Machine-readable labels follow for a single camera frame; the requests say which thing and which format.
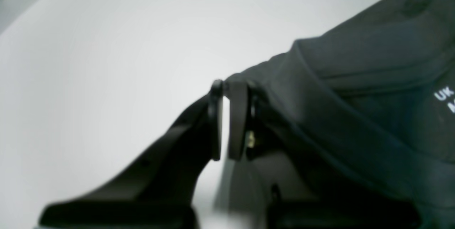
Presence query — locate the dark grey T-shirt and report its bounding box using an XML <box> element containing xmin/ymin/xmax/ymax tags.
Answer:
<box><xmin>226</xmin><ymin>0</ymin><xmax>454</xmax><ymax>229</ymax></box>

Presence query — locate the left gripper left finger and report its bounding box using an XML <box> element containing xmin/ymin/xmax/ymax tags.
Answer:
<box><xmin>38</xmin><ymin>80</ymin><xmax>223</xmax><ymax>229</ymax></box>

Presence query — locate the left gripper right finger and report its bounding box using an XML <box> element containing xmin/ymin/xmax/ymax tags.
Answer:
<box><xmin>224</xmin><ymin>80</ymin><xmax>420</xmax><ymax>229</ymax></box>

